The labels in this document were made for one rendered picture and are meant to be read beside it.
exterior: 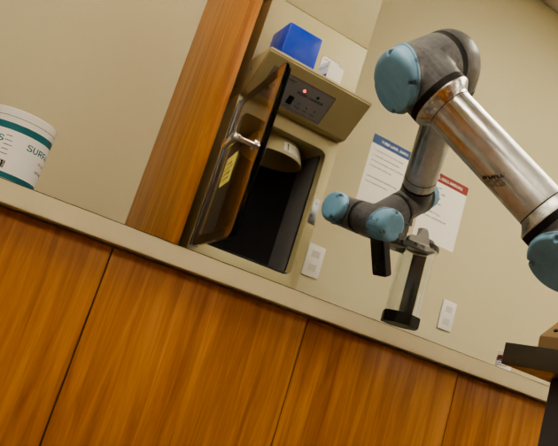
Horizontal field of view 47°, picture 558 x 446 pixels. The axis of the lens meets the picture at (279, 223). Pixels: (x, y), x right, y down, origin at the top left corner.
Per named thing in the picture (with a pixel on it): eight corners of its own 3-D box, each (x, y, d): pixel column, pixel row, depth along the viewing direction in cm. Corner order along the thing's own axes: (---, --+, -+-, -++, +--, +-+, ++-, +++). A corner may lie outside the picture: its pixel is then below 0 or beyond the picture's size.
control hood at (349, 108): (239, 92, 165) (251, 58, 167) (340, 143, 178) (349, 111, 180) (259, 80, 155) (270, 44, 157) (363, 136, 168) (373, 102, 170)
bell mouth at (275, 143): (231, 151, 183) (236, 134, 185) (282, 175, 191) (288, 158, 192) (257, 141, 168) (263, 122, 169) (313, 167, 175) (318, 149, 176)
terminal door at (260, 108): (194, 247, 155) (244, 100, 163) (233, 237, 127) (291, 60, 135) (190, 245, 155) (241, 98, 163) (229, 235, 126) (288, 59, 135)
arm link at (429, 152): (465, 6, 125) (408, 189, 160) (428, 19, 120) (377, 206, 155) (513, 32, 119) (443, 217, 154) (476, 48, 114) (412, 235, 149)
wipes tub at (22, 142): (-40, 179, 127) (-11, 111, 131) (26, 203, 133) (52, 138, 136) (-39, 170, 116) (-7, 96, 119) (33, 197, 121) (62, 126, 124)
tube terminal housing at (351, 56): (151, 265, 177) (236, 25, 194) (251, 301, 190) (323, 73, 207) (180, 264, 155) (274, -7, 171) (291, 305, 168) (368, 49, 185)
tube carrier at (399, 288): (395, 323, 175) (414, 249, 180) (428, 329, 167) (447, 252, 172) (371, 312, 168) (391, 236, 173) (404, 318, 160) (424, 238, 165)
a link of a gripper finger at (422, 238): (444, 234, 166) (414, 224, 164) (439, 256, 165) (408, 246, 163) (437, 234, 169) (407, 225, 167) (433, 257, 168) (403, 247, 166)
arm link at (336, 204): (337, 225, 146) (313, 216, 152) (368, 238, 153) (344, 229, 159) (350, 193, 146) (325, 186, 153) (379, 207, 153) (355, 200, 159)
